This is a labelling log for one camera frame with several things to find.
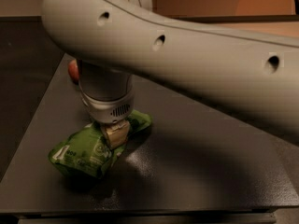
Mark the red apple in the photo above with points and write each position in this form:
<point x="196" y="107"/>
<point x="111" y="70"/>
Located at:
<point x="73" y="71"/>

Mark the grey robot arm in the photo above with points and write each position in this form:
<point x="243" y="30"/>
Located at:
<point x="250" y="76"/>

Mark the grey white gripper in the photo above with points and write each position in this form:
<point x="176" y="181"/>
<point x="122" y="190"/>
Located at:
<point x="107" y="110"/>

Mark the green rice chip bag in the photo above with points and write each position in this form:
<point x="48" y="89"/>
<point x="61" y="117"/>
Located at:
<point x="86" y="152"/>

